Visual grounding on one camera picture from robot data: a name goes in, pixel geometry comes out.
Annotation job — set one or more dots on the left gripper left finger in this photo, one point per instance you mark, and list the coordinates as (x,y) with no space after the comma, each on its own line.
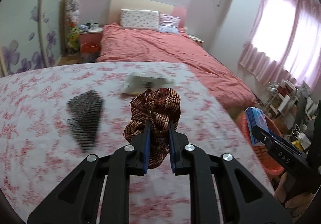
(97,190)

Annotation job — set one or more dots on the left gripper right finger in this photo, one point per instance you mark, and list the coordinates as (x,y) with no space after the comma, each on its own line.
(222,190)

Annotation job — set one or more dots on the blue tissue packet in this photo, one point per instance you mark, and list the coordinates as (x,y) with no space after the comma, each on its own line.
(255,117)

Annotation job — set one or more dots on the black white checkered cloth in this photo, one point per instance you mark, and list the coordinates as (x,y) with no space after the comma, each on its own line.
(85,110)

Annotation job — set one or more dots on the brown striped cloth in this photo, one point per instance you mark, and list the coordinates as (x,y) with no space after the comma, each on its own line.
(159,107)

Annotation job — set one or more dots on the white paper bag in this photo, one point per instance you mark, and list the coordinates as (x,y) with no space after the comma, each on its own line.
(137,83)

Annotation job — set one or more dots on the red plastic laundry basket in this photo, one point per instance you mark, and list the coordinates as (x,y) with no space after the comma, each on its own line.
(271,167)

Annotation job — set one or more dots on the floral pink tablecloth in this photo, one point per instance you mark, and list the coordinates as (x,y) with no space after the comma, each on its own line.
(38,150)

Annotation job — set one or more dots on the pink curtain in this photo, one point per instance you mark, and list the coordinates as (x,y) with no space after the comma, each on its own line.
(284,42)

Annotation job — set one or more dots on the small red bin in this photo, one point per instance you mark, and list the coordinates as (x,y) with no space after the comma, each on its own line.
(90,52)

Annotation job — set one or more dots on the salmon pink duvet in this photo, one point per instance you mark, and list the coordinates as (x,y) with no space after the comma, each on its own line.
(142,45)

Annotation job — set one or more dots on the pink bedside table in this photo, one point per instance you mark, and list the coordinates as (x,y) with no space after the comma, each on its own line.
(92,35)

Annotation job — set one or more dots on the far bedside table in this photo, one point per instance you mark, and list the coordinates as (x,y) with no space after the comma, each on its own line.
(196,39)

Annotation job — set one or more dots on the stuffed toys stack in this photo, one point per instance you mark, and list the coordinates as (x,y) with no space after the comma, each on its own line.
(72,22)

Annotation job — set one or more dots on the floral white pillow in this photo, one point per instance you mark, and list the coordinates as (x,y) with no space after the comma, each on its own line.
(139,19)

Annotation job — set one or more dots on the pink striped pillow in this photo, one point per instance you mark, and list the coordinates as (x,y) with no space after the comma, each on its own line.
(169,24)

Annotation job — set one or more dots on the wardrobe with purple flowers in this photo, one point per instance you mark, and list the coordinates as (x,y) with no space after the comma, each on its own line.
(32,34)

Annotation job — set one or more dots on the beige and pink headboard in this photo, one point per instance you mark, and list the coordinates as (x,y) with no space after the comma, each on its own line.
(115,7)

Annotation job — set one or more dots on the white wire rack trolley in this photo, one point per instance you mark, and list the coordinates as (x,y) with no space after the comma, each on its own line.
(282,96)

